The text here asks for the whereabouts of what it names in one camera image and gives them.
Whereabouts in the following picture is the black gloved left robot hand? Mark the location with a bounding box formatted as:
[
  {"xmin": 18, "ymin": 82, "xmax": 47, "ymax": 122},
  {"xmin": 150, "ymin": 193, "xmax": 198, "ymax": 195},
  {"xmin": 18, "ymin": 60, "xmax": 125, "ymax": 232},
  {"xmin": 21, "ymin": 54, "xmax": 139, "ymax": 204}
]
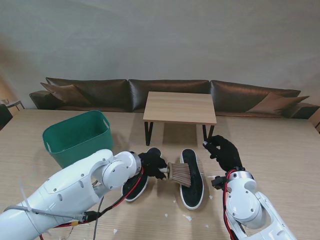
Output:
[{"xmin": 138, "ymin": 151, "xmax": 168, "ymax": 181}]

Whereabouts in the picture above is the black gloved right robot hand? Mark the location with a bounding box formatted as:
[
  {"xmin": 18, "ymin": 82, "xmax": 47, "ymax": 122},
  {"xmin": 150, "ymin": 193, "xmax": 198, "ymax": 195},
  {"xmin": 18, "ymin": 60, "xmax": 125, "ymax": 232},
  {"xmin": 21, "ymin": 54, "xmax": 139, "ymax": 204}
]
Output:
[{"xmin": 201, "ymin": 134, "xmax": 244, "ymax": 174}]

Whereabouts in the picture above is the brown bristle shoe brush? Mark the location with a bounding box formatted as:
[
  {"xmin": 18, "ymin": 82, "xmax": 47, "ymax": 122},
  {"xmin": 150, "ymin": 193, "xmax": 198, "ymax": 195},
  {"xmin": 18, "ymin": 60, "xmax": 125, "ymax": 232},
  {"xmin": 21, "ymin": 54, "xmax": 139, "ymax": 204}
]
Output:
[{"xmin": 159, "ymin": 161, "xmax": 193, "ymax": 188}]

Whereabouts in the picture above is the yellow canvas sneaker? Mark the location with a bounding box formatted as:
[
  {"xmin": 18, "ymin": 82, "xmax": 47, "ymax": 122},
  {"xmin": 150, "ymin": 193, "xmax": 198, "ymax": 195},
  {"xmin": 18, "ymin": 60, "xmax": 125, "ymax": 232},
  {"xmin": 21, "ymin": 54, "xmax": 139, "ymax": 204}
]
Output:
[
  {"xmin": 179, "ymin": 148, "xmax": 205, "ymax": 210},
  {"xmin": 121, "ymin": 146, "xmax": 163, "ymax": 202}
]

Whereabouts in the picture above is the small wooden black-legged table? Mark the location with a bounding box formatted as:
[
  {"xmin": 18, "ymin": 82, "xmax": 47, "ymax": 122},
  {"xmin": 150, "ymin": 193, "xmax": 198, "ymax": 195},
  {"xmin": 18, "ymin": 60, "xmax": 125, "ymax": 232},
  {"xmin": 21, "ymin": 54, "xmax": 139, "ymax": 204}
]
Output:
[{"xmin": 143, "ymin": 91, "xmax": 218, "ymax": 150}]

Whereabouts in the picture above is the green plastic basket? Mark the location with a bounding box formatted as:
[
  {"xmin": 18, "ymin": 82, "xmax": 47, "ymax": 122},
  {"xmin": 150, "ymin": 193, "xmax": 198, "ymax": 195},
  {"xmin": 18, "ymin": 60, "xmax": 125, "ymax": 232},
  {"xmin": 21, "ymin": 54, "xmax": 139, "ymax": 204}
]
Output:
[{"xmin": 41, "ymin": 110, "xmax": 114, "ymax": 170}]

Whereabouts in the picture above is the dark brown leather sofa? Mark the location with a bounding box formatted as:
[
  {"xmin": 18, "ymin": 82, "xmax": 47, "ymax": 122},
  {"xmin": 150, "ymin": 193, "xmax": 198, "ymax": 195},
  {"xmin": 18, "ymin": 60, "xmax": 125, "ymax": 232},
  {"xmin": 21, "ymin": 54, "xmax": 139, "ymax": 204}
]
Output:
[{"xmin": 28, "ymin": 76, "xmax": 320, "ymax": 120}]

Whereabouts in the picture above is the light wooden furniture piece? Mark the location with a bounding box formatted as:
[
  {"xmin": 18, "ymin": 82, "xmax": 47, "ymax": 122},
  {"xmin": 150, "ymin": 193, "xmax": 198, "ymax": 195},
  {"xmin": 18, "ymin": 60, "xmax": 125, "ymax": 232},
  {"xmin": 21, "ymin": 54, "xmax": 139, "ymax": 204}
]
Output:
[{"xmin": 308, "ymin": 109, "xmax": 320, "ymax": 133}]

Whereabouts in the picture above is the small background side table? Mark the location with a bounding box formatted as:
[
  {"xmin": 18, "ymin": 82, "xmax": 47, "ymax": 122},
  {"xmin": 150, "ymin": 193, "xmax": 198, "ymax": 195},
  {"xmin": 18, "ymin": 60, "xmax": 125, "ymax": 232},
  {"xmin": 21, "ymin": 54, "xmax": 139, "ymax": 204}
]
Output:
[{"xmin": 0, "ymin": 99, "xmax": 26, "ymax": 112}]

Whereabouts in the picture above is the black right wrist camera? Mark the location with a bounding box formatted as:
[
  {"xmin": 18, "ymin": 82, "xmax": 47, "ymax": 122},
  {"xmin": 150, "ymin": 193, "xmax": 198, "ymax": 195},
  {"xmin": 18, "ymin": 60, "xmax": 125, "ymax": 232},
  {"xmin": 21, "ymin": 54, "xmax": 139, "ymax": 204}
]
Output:
[{"xmin": 211, "ymin": 175, "xmax": 227, "ymax": 190}]

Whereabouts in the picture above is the red black left arm cable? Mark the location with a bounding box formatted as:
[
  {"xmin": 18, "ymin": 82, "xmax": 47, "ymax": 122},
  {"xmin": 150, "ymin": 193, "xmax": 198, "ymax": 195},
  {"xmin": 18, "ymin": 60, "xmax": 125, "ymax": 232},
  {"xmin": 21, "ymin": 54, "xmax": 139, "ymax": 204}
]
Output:
[{"xmin": 37, "ymin": 166, "xmax": 149, "ymax": 240}]

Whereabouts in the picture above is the red black arm cable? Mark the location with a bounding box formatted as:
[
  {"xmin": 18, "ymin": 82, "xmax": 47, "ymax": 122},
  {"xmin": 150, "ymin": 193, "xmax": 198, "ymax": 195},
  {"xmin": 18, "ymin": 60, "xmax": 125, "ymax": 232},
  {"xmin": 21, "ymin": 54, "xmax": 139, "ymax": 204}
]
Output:
[
  {"xmin": 37, "ymin": 166, "xmax": 149, "ymax": 240},
  {"xmin": 221, "ymin": 172, "xmax": 238, "ymax": 240}
]

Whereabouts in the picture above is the red black right arm cable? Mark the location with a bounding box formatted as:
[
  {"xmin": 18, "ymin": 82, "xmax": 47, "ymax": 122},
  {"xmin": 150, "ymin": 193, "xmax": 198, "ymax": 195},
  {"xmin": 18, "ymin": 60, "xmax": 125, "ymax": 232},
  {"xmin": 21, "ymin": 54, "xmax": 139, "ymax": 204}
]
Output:
[{"xmin": 221, "ymin": 172, "xmax": 238, "ymax": 240}]

